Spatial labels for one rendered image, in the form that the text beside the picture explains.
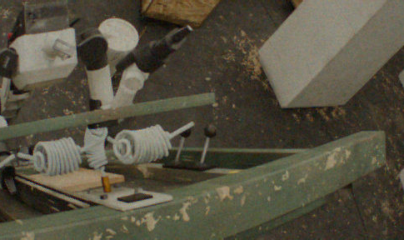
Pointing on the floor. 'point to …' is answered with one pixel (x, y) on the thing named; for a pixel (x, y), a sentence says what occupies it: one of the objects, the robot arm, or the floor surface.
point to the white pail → (118, 40)
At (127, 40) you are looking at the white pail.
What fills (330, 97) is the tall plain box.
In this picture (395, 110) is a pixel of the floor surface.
